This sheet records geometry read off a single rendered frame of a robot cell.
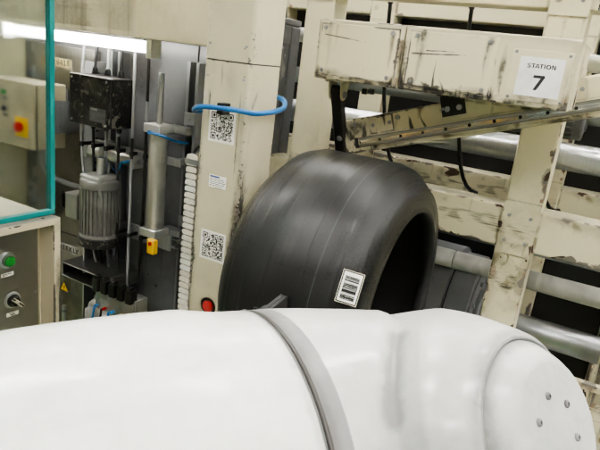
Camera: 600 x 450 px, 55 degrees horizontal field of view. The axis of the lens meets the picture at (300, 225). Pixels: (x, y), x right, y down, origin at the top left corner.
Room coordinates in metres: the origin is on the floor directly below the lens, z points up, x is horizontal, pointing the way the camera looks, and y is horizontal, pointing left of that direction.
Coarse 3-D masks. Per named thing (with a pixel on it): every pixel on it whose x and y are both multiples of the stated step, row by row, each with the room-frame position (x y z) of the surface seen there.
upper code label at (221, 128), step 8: (216, 112) 1.32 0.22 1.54; (232, 112) 1.30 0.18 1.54; (216, 120) 1.32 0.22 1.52; (224, 120) 1.31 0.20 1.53; (232, 120) 1.30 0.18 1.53; (216, 128) 1.32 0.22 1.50; (224, 128) 1.31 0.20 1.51; (232, 128) 1.30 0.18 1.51; (208, 136) 1.33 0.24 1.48; (216, 136) 1.32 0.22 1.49; (224, 136) 1.31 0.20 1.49; (232, 136) 1.30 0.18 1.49; (232, 144) 1.29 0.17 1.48
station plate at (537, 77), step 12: (528, 60) 1.27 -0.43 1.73; (540, 60) 1.25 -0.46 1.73; (552, 60) 1.24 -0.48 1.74; (564, 60) 1.23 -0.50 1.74; (528, 72) 1.26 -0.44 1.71; (540, 72) 1.25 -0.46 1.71; (552, 72) 1.24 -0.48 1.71; (516, 84) 1.27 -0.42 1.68; (528, 84) 1.26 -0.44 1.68; (540, 84) 1.25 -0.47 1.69; (552, 84) 1.24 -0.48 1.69; (540, 96) 1.25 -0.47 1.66; (552, 96) 1.24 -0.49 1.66
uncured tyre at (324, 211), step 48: (288, 192) 1.10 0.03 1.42; (336, 192) 1.08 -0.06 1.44; (384, 192) 1.08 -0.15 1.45; (240, 240) 1.06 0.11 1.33; (288, 240) 1.02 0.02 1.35; (336, 240) 0.99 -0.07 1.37; (384, 240) 1.03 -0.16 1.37; (432, 240) 1.33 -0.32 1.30; (240, 288) 1.02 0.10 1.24; (288, 288) 0.98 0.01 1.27; (336, 288) 0.95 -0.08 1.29; (384, 288) 1.47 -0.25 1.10
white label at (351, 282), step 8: (344, 272) 0.96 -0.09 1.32; (352, 272) 0.96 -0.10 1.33; (344, 280) 0.95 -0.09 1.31; (352, 280) 0.95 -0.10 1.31; (360, 280) 0.95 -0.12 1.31; (344, 288) 0.95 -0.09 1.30; (352, 288) 0.95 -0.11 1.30; (360, 288) 0.95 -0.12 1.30; (336, 296) 0.94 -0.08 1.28; (344, 296) 0.94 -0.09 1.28; (352, 296) 0.94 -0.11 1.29; (352, 304) 0.94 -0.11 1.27
